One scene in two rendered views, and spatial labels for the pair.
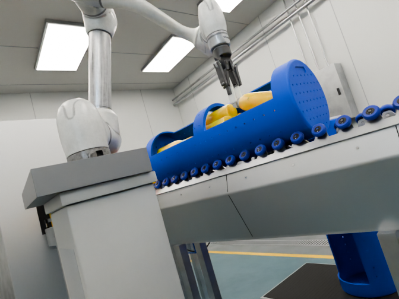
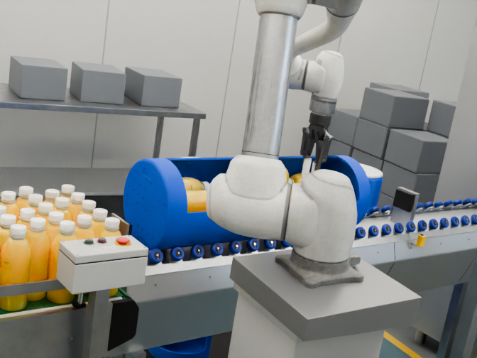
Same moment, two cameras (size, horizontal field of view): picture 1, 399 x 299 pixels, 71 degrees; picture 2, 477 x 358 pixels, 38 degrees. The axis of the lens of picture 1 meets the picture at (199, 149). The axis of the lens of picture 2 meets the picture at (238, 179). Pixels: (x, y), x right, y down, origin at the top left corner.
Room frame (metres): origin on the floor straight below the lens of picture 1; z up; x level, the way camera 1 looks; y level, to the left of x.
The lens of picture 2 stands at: (1.08, 2.17, 1.75)
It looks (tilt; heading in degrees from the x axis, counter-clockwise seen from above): 15 degrees down; 277
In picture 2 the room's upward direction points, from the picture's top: 9 degrees clockwise
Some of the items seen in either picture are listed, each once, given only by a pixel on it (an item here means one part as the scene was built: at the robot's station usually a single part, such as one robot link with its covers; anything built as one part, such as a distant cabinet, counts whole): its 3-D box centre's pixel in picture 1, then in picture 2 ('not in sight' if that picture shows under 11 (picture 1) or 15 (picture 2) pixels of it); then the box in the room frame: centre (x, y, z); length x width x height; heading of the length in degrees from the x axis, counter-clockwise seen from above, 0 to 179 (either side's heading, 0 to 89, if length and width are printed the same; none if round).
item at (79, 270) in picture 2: not in sight; (102, 263); (1.57, 0.60, 1.05); 0.20 x 0.10 x 0.10; 46
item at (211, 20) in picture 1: (211, 21); (324, 73); (1.12, -0.20, 1.54); 0.13 x 0.11 x 0.16; 1
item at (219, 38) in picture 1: (218, 43); (322, 105); (1.10, -0.20, 1.44); 0.09 x 0.09 x 0.06
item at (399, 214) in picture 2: not in sight; (403, 207); (0.70, -0.70, 1.00); 0.10 x 0.04 x 0.15; 136
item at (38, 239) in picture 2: not in sight; (34, 261); (1.76, 0.56, 1.00); 0.07 x 0.07 x 0.19
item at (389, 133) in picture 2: not in sight; (399, 162); (0.40, -3.82, 0.59); 1.20 x 0.80 x 1.19; 129
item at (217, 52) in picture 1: (224, 59); (319, 126); (1.10, -0.20, 1.36); 0.08 x 0.07 x 0.09; 135
